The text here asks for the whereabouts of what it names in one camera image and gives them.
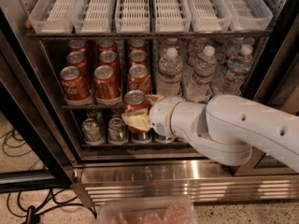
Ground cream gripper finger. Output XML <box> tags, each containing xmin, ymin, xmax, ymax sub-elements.
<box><xmin>147</xmin><ymin>94</ymin><xmax>163</xmax><ymax>107</ymax></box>
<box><xmin>121</xmin><ymin>111</ymin><xmax>150</xmax><ymax>133</ymax></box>

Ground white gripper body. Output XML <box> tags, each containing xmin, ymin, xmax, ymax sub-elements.
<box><xmin>149</xmin><ymin>96</ymin><xmax>207</xmax><ymax>141</ymax></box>

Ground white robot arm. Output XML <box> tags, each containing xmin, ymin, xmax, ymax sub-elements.
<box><xmin>121</xmin><ymin>94</ymin><xmax>299</xmax><ymax>172</ymax></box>

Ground blue can bottom left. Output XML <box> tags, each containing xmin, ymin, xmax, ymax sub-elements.
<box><xmin>132</xmin><ymin>132</ymin><xmax>150</xmax><ymax>142</ymax></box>

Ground blue can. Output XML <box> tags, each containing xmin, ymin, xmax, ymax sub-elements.
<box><xmin>132</xmin><ymin>132</ymin><xmax>150</xmax><ymax>142</ymax></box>
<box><xmin>155</xmin><ymin>133</ymin><xmax>174</xmax><ymax>143</ymax></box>

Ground silver can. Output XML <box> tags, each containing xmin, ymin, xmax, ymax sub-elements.
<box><xmin>108</xmin><ymin>118</ymin><xmax>127</xmax><ymax>142</ymax></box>
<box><xmin>81</xmin><ymin>119</ymin><xmax>103</xmax><ymax>142</ymax></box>

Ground blue can bottom right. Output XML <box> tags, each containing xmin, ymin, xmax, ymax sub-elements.
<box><xmin>155</xmin><ymin>133</ymin><xmax>174</xmax><ymax>143</ymax></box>

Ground second row middle coke can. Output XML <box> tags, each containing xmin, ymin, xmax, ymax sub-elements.
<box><xmin>93</xmin><ymin>65</ymin><xmax>121</xmax><ymax>100</ymax></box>

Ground second row coke can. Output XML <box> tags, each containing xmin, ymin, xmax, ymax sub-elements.
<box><xmin>128</xmin><ymin>50</ymin><xmax>148</xmax><ymax>66</ymax></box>
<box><xmin>93</xmin><ymin>65</ymin><xmax>121</xmax><ymax>100</ymax></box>
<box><xmin>66</xmin><ymin>51</ymin><xmax>92</xmax><ymax>88</ymax></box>

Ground second row right coke can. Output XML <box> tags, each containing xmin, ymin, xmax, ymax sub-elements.
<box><xmin>128</xmin><ymin>50</ymin><xmax>148</xmax><ymax>66</ymax></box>

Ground silver can bottom left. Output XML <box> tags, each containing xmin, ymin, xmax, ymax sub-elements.
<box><xmin>81</xmin><ymin>119</ymin><xmax>103</xmax><ymax>142</ymax></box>

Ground stainless steel fridge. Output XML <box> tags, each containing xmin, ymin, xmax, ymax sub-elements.
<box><xmin>0</xmin><ymin>0</ymin><xmax>299</xmax><ymax>207</ymax></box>

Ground second row left coke can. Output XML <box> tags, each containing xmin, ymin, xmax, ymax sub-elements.
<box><xmin>66</xmin><ymin>51</ymin><xmax>92</xmax><ymax>88</ymax></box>

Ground fridge glass door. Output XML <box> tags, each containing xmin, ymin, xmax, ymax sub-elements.
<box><xmin>232</xmin><ymin>16</ymin><xmax>299</xmax><ymax>176</ymax></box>

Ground front left water bottle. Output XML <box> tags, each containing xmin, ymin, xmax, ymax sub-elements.
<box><xmin>157</xmin><ymin>48</ymin><xmax>183</xmax><ymax>97</ymax></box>

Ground water bottle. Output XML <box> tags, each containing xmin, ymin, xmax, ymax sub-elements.
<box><xmin>186</xmin><ymin>46</ymin><xmax>217</xmax><ymax>102</ymax></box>
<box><xmin>217</xmin><ymin>45</ymin><xmax>253</xmax><ymax>95</ymax></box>
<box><xmin>157</xmin><ymin>48</ymin><xmax>183</xmax><ymax>97</ymax></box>

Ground front middle water bottle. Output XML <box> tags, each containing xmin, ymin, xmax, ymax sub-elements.
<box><xmin>186</xmin><ymin>46</ymin><xmax>217</xmax><ymax>102</ymax></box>

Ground front right water bottle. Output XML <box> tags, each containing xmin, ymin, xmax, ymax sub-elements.
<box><xmin>217</xmin><ymin>45</ymin><xmax>253</xmax><ymax>95</ymax></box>

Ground clear plastic food container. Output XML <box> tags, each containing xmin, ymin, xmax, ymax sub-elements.
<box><xmin>96</xmin><ymin>196</ymin><xmax>197</xmax><ymax>224</ymax></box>

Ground black floor cables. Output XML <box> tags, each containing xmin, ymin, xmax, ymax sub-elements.
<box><xmin>0</xmin><ymin>128</ymin><xmax>97</xmax><ymax>224</ymax></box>

